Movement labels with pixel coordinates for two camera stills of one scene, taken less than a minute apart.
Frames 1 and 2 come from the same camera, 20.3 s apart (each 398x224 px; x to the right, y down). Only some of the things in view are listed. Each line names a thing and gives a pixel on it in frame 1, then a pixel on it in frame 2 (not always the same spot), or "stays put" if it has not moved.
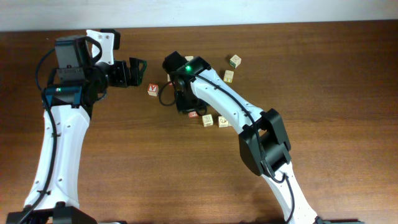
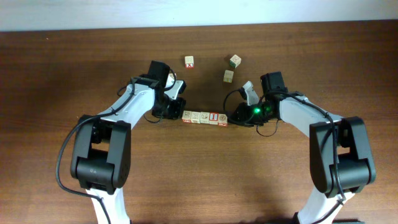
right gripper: x=181 y=107 to x=241 y=111
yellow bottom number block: x=228 y=76 stays put
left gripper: x=125 y=80 to x=177 y=113
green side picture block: x=235 y=61 stays put
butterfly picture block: x=193 y=114 to x=186 y=117
